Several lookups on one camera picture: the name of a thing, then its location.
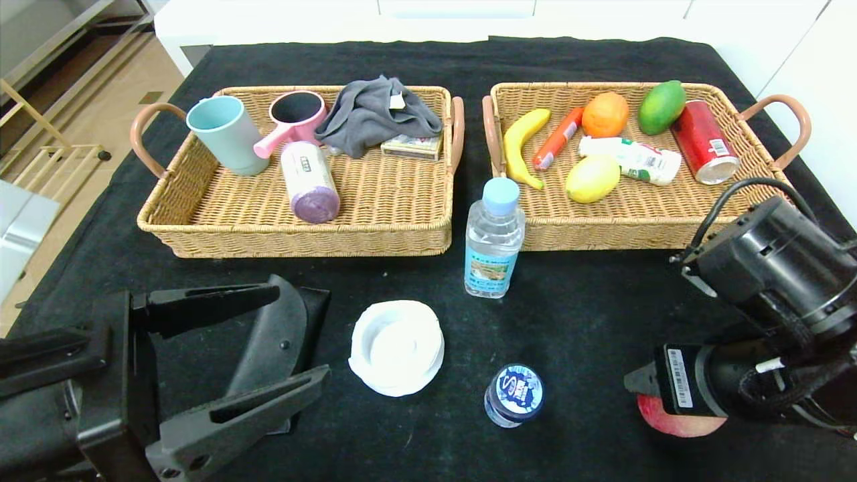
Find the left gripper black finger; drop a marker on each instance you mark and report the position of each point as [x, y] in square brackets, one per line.
[171, 313]
[181, 455]

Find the light blue plastic cup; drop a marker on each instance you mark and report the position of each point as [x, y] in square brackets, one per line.
[229, 139]

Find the green mango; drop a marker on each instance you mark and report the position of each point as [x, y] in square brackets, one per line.
[661, 107]

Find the small printed card box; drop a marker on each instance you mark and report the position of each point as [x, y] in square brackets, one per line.
[412, 147]

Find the grey cloth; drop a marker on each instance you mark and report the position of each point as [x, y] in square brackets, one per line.
[375, 112]

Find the grey metal shelf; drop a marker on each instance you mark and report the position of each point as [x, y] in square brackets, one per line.
[60, 39]

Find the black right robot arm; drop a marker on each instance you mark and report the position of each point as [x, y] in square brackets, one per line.
[770, 268]

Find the white yogurt bottle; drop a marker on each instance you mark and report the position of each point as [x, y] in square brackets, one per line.
[646, 164]

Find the black glasses case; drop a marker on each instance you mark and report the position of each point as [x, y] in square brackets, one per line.
[274, 348]

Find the white round lid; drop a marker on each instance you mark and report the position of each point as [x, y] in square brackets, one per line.
[396, 348]

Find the silver grey metal box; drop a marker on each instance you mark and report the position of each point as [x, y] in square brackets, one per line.
[27, 234]

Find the yellow lemon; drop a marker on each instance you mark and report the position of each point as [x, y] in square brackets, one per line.
[592, 179]

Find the water bottle blue cap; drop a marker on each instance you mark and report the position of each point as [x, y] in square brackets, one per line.
[494, 248]

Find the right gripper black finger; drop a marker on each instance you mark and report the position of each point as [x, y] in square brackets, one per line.
[646, 381]

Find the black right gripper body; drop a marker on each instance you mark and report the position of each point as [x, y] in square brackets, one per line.
[677, 378]

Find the orange red sausage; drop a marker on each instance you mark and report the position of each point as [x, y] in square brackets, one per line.
[559, 139]

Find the red soda can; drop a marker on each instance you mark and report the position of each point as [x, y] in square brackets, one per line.
[703, 142]

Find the orange fruit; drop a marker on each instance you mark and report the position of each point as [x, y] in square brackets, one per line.
[604, 116]

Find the beige wooden rack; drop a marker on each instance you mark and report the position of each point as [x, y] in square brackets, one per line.
[27, 104]

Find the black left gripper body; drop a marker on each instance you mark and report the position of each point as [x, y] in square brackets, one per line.
[115, 375]

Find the red pink peach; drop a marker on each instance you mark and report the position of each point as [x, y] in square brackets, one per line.
[676, 425]

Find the small bottle blue lid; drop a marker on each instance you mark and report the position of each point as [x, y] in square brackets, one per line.
[515, 393]

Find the pink purple cylinder bottle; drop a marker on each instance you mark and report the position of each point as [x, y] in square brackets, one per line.
[308, 179]

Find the black table cloth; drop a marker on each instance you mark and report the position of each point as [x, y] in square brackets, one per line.
[569, 321]

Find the yellow banana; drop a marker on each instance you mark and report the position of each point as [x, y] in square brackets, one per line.
[514, 149]

